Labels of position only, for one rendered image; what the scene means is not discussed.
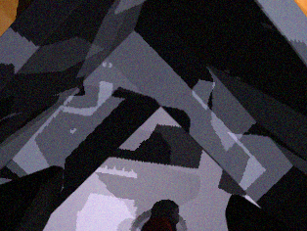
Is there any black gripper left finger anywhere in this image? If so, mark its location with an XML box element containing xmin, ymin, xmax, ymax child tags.
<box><xmin>0</xmin><ymin>166</ymin><xmax>64</xmax><ymax>231</ymax></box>

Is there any dark red peg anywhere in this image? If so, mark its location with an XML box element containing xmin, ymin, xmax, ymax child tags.
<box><xmin>145</xmin><ymin>217</ymin><xmax>172</xmax><ymax>231</ymax></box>

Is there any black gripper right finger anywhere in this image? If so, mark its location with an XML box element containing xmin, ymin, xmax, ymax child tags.
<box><xmin>225</xmin><ymin>195</ymin><xmax>295</xmax><ymax>231</ymax></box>

